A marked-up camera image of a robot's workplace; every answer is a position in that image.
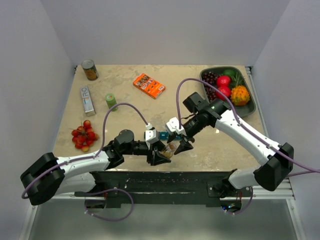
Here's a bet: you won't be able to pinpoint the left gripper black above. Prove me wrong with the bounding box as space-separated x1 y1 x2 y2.
122 139 171 165

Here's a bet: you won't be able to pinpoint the clear pill bottle yellow capsules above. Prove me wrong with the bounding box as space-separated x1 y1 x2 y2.
160 144 177 159

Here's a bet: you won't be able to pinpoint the teal weekly pill organizer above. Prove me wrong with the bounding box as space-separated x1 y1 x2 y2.
159 131 181 141

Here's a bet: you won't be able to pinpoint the clear bottle lid orange label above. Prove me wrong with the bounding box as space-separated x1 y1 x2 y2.
167 142 177 151

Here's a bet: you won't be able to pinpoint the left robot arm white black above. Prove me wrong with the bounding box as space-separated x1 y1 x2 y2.
20 129 171 206

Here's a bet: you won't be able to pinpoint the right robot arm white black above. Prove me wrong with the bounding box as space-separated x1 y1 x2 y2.
165 92 294 198

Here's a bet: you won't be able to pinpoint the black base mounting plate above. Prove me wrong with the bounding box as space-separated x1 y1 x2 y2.
75 171 251 212

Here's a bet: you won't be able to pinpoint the orange cardboard box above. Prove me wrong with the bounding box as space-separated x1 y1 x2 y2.
133 73 166 99

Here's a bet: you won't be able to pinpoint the lower red pomegranate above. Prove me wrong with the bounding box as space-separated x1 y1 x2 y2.
215 85 231 101

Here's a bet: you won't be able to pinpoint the red pomegranate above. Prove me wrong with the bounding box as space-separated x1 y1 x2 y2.
215 85 231 101
216 75 231 87

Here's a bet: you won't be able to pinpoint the dark purple grape bunch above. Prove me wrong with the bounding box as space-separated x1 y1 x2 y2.
201 71 220 102

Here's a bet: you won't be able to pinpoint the upper red pomegranate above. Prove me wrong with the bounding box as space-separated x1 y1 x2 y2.
216 75 231 87

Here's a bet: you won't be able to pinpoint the red cherry bunch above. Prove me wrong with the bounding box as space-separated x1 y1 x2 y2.
71 120 100 153

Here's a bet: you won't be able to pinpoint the green cylindrical container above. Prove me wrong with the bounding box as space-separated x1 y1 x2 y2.
105 93 117 109

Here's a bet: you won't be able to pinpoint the orange spiky kiwano fruit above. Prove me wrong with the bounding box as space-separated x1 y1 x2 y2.
230 85 251 106

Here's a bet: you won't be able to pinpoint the dark grey fruit tray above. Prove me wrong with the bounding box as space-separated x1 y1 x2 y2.
199 66 256 117

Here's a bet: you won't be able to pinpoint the silver toothpaste box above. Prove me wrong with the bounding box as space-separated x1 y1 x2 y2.
80 85 96 117

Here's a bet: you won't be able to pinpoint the green lime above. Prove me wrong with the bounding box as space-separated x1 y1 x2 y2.
222 69 236 78

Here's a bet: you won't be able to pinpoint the tin can fruit label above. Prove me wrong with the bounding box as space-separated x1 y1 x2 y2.
81 59 99 81

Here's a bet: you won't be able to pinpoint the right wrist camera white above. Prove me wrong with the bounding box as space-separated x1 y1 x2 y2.
165 117 187 136

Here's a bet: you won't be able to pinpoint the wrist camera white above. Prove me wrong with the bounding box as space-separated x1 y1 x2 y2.
165 117 187 136
144 123 159 148

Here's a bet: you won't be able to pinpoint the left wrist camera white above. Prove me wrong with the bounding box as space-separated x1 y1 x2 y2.
144 123 159 148

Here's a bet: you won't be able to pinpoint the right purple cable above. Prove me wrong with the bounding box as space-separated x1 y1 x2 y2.
176 78 320 216

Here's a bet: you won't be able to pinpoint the purple cable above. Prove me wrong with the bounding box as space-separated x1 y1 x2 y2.
21 102 152 222
176 78 320 216

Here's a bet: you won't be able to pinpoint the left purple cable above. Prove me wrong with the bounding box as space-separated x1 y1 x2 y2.
21 102 152 222

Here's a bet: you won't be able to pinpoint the aluminium frame rail right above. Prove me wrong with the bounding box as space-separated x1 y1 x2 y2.
245 66 269 137

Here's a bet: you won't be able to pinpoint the aluminium frame rail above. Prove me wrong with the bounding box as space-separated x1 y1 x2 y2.
20 181 306 240
245 66 269 137

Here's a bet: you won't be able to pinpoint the aluminium frame rail front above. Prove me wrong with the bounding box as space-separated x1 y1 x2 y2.
20 181 306 240

